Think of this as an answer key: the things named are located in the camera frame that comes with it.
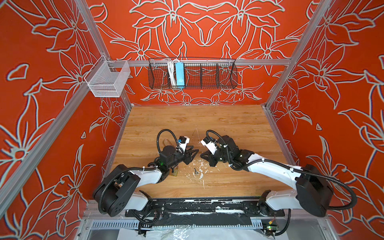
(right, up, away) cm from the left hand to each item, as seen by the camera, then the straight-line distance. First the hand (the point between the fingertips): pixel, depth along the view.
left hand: (195, 148), depth 81 cm
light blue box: (-9, +43, +8) cm, 45 cm away
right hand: (+2, -4, -3) cm, 5 cm away
